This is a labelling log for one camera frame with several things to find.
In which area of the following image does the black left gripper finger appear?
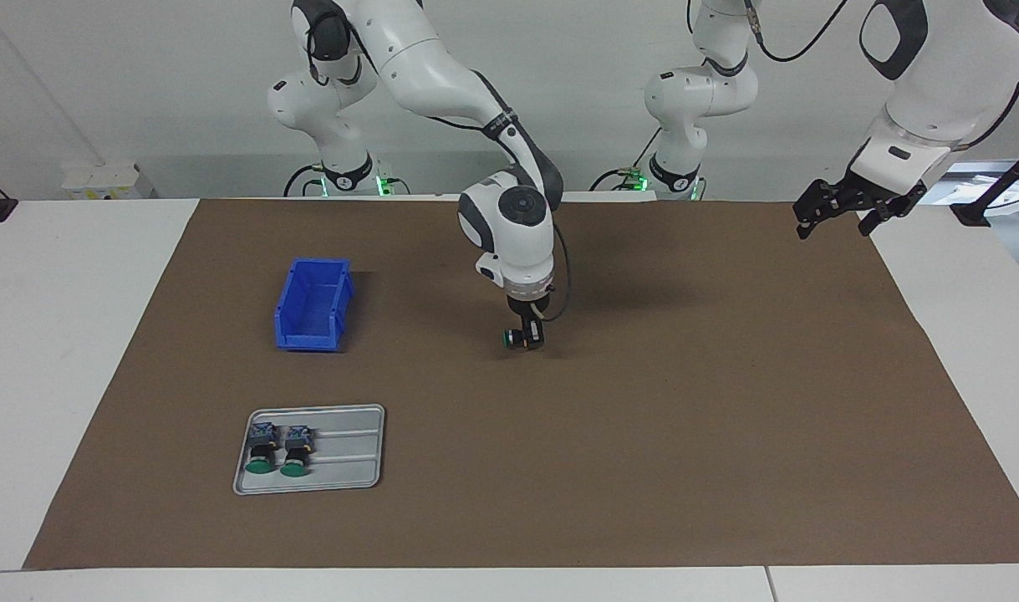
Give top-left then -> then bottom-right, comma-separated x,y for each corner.
859,196 -> 914,237
793,180 -> 850,241

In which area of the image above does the black stand with rod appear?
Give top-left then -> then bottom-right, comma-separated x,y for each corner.
950,138 -> 1019,227

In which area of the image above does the brown table mat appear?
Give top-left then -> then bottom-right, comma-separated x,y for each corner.
23,198 -> 1019,569

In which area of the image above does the blue plastic bin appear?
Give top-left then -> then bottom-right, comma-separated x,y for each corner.
274,258 -> 355,352

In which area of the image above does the grey metal tray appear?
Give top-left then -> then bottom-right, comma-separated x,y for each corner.
232,405 -> 386,496

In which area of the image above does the white cardboard box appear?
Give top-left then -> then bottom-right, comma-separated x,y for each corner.
62,161 -> 155,200

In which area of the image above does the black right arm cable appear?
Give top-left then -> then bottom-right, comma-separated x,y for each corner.
307,17 -> 571,324

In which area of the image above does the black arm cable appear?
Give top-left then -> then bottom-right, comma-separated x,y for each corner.
747,0 -> 1019,153
307,17 -> 571,324

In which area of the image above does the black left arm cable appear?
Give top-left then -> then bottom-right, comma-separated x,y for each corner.
747,0 -> 1019,153

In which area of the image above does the black right base cable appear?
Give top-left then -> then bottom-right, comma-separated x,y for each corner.
283,163 -> 326,198

